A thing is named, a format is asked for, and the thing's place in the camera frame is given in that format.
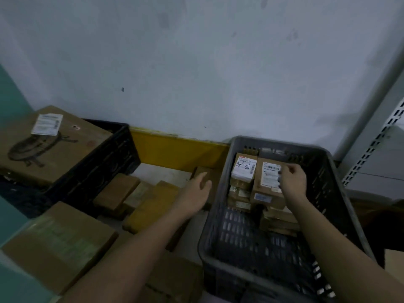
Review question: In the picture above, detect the person's right hand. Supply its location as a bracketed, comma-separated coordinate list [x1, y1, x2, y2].
[277, 163, 308, 206]

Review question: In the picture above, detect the person's left hand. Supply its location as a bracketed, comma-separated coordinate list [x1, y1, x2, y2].
[172, 172, 213, 219]

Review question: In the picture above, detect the small plain brown box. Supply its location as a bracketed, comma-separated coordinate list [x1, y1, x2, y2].
[191, 166, 222, 211]

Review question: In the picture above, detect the brown box with white label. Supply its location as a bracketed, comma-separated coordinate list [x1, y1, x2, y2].
[250, 157, 287, 207]

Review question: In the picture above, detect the person's right forearm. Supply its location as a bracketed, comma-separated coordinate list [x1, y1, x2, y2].
[284, 195, 404, 303]

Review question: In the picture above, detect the person's left forearm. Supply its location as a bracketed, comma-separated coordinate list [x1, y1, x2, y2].
[58, 203, 194, 303]

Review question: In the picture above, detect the small brown cardboard box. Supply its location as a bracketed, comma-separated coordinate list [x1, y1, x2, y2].
[227, 197, 253, 214]
[228, 179, 254, 200]

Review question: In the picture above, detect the brown box with handwritten label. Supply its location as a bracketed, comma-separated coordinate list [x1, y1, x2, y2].
[230, 153, 258, 183]

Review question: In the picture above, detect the flat brown cardboard box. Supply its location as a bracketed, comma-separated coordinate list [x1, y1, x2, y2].
[261, 206, 300, 225]
[259, 219, 300, 238]

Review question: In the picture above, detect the long brown cardboard box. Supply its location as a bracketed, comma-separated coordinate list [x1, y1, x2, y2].
[122, 181, 181, 234]
[93, 173, 141, 219]
[121, 180, 156, 218]

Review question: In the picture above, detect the grey plastic crate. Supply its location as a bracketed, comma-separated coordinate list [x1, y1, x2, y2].
[198, 136, 377, 303]

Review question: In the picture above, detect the white perforated shelf upright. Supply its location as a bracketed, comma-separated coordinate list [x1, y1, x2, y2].
[342, 99, 404, 187]

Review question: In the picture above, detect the wide brown cardboard box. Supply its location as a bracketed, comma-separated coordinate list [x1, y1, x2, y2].
[138, 247, 205, 303]

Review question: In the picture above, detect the black plastic crate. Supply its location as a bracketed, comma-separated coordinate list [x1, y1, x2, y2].
[0, 119, 142, 219]

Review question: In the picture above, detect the pale cardboard box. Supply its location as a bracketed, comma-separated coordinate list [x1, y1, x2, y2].
[383, 249, 404, 283]

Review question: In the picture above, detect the large taped cardboard box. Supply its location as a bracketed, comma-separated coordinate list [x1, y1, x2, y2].
[1, 201, 119, 296]

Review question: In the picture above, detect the large cardboard box with drawing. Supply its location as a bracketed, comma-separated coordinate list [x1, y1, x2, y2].
[0, 105, 114, 188]

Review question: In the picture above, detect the white paper label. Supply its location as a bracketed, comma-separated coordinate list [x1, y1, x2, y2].
[31, 113, 64, 136]

